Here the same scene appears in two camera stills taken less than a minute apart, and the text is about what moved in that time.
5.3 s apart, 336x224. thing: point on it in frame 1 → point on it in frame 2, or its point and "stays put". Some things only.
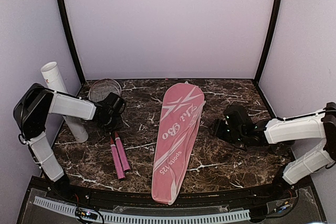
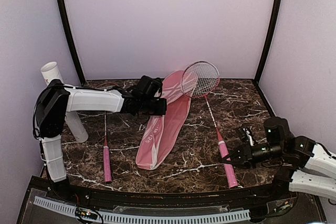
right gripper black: (217, 129) → (245, 152)
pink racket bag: (181, 106) → (163, 132)
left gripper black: (119, 124) → (161, 110)
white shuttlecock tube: (53, 80) stays put
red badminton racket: (99, 89) → (106, 148)
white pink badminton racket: (124, 158) → (198, 80)
